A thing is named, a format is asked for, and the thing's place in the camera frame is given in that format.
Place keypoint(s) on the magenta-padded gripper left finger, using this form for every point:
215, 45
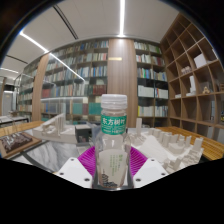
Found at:
73, 170

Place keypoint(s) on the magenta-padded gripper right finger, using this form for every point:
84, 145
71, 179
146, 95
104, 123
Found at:
151, 170

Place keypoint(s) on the clear plastic bottle green label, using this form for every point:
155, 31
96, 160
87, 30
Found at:
112, 150

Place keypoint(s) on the white city block model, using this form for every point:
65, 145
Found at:
160, 150

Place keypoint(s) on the dark grey house model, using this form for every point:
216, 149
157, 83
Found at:
83, 133

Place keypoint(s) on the beige building model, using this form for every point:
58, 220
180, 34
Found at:
55, 130

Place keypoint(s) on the brown building model on board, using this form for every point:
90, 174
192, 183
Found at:
16, 141

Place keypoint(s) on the wooden cubby shelf unit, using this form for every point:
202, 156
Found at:
193, 90

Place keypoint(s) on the straight ceiling light strip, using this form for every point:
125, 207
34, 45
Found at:
122, 16

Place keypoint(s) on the tall bookshelf wall with books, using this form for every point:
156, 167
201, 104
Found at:
83, 76

